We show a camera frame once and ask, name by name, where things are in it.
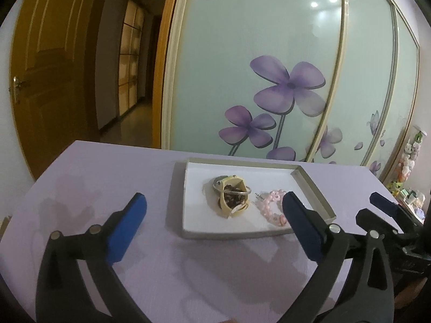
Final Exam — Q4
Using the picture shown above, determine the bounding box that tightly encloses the plain wardrobe sliding door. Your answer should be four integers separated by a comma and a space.
364, 7, 421, 180

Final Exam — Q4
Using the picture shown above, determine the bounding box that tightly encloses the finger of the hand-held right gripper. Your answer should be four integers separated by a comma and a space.
356, 209, 410, 248
369, 192, 422, 233

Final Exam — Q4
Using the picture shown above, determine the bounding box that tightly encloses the pink bead bracelet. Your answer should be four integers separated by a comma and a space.
254, 190, 294, 228

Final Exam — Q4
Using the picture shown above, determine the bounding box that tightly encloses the hallway glass-panel cabinet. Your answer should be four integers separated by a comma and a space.
115, 0, 146, 122

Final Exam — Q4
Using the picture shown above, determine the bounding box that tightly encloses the large-flower wardrobe sliding door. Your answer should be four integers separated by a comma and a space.
162, 0, 348, 163

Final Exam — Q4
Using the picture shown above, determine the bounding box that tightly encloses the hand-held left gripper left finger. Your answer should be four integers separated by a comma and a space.
35, 193, 149, 323

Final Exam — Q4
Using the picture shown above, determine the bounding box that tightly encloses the pile of small toys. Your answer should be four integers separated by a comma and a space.
387, 181, 429, 216

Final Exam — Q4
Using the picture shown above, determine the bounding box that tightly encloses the wooden door frame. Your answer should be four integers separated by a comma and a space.
153, 0, 185, 149

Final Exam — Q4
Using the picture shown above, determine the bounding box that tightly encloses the grey cardboard box tray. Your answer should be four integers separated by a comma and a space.
172, 157, 337, 240

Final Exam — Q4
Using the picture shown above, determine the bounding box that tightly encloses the clear tube of plush toys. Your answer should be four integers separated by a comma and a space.
397, 124, 425, 183

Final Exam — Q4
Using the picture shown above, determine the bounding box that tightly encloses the wooden door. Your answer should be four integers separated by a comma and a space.
10, 0, 110, 180

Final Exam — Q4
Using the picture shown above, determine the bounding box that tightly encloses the dark red bead necklace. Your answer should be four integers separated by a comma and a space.
220, 183, 245, 210

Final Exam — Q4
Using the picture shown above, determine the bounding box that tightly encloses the butterfly-print wardrobe sliding door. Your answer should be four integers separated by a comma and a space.
305, 0, 398, 168

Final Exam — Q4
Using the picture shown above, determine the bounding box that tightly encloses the yellow pouch with bracelets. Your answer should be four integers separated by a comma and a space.
205, 174, 251, 218

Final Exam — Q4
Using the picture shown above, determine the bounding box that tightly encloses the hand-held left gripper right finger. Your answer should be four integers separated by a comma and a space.
279, 191, 394, 323

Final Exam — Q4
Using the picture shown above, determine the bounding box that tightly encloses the brass door handle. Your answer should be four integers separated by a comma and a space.
8, 76, 31, 103

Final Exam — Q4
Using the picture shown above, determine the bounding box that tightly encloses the purple tablecloth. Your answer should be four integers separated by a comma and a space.
0, 139, 409, 323

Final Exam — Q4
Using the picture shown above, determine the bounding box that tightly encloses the thin silver bangle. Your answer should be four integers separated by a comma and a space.
211, 179, 253, 196

